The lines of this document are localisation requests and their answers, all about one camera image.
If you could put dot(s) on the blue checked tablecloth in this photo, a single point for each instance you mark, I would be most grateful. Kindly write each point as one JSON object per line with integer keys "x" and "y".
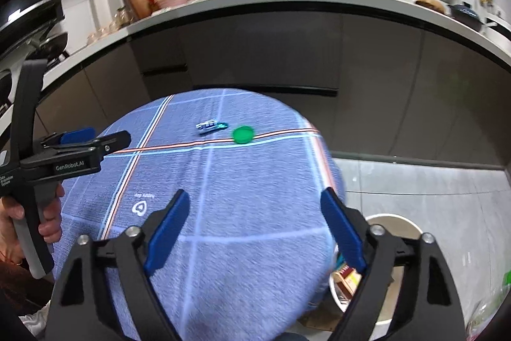
{"x": 239, "y": 205}

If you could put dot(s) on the black wok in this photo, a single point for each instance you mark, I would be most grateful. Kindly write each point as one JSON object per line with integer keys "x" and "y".
{"x": 56, "y": 45}

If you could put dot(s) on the person's left hand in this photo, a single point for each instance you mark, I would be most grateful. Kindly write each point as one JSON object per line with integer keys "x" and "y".
{"x": 50, "y": 217}

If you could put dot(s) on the glass jar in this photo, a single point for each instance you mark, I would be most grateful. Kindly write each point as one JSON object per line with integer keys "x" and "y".
{"x": 123, "y": 17}

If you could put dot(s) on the translucent plastic bag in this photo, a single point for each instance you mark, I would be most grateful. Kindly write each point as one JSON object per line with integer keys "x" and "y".
{"x": 493, "y": 309}

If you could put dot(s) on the blue candy wrapper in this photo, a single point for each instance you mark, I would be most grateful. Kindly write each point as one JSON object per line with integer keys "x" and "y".
{"x": 211, "y": 126}

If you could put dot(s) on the row of glass cups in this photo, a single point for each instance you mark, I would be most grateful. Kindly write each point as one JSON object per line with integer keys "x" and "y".
{"x": 102, "y": 33}

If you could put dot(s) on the white cloth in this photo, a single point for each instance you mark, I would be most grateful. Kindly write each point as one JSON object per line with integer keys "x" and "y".
{"x": 36, "y": 323}

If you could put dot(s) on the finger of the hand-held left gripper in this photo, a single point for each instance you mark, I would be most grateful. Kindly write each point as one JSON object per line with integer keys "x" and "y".
{"x": 80, "y": 135}
{"x": 111, "y": 141}

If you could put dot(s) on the dark kitchen cabinets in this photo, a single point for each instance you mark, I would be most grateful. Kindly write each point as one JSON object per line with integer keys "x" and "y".
{"x": 299, "y": 49}

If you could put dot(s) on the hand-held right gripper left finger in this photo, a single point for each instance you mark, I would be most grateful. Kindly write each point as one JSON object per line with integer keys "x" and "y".
{"x": 169, "y": 229}

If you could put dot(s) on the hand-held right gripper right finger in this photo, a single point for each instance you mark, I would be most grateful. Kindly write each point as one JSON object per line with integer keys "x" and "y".
{"x": 343, "y": 229}

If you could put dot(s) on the green bottle cap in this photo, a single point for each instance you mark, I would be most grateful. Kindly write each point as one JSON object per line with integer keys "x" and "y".
{"x": 243, "y": 134}

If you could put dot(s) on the person's left forearm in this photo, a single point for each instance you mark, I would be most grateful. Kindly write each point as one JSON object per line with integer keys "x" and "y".
{"x": 20, "y": 281}

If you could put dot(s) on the white round trash bin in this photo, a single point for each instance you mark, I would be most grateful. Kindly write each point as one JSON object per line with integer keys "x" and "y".
{"x": 399, "y": 223}

